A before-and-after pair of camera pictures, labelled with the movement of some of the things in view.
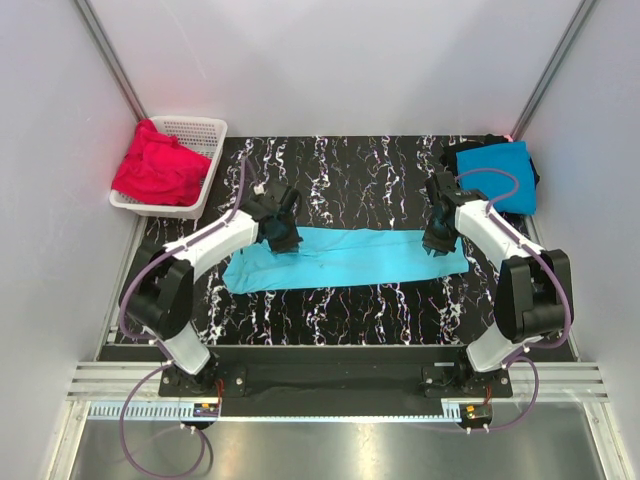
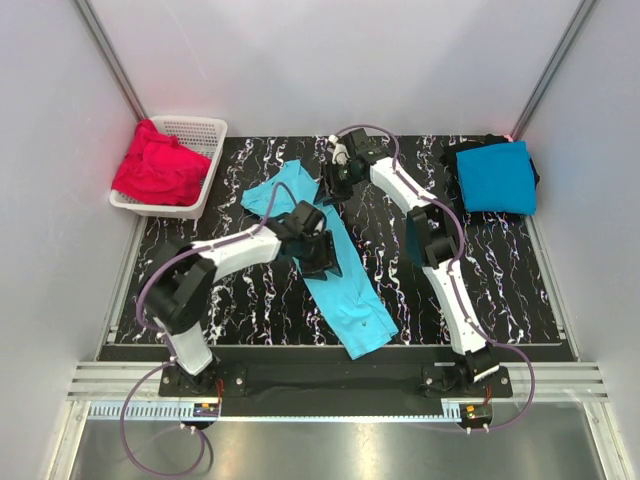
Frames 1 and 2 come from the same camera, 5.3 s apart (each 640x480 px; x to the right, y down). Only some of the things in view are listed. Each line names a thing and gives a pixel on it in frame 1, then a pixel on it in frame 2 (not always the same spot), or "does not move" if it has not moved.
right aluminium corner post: x=582 y=11 does not move
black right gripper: x=441 y=247 → x=333 y=194
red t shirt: x=161 y=170 does not move
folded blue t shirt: x=513 y=157 does not move
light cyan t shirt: x=341 y=255 → x=359 y=316
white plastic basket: x=206 y=135 does not move
